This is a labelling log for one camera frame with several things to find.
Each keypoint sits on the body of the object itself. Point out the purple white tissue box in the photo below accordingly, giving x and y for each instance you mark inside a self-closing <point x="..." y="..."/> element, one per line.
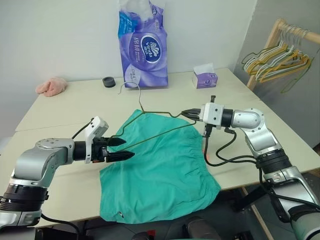
<point x="205" y="78"/>

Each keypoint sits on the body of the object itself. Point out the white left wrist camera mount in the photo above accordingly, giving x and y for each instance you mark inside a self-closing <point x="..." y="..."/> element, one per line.
<point x="98" y="126"/>

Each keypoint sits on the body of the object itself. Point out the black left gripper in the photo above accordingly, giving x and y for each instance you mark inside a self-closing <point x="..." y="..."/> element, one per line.
<point x="98" y="150"/>

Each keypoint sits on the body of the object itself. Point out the black round cap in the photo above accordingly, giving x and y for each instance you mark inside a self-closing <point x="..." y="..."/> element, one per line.
<point x="109" y="82"/>

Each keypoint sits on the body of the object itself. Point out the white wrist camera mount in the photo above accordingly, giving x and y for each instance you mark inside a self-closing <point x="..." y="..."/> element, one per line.
<point x="98" y="126"/>
<point x="212" y="113"/>

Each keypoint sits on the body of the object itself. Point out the wooden table leg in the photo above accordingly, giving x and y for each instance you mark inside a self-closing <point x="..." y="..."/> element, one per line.
<point x="262" y="222"/>

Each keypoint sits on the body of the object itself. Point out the green shorts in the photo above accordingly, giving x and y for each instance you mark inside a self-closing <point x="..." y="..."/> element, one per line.
<point x="160" y="170"/>

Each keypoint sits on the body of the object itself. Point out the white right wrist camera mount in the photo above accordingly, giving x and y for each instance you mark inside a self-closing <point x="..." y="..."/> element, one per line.
<point x="212" y="113"/>

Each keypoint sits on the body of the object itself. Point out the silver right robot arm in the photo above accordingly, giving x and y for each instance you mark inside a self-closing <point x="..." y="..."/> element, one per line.
<point x="260" y="140"/>

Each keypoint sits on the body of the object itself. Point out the dark grey rounded shape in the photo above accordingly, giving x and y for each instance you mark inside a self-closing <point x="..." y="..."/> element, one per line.
<point x="200" y="228"/>

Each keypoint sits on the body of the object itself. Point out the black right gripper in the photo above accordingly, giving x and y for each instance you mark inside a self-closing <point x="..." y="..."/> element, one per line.
<point x="201" y="115"/>

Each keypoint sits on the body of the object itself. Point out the wooden clothes rack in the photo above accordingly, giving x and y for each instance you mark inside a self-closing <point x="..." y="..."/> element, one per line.
<point x="273" y="33"/>

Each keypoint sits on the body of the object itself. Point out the black table bracket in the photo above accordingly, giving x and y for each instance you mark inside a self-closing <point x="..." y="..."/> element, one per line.
<point x="246" y="198"/>

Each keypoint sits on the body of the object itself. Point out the purple tissue roll pack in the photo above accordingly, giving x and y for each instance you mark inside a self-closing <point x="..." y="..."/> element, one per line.
<point x="146" y="55"/>

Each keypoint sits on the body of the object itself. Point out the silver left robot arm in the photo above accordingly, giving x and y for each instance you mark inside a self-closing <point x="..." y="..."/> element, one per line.
<point x="30" y="160"/>

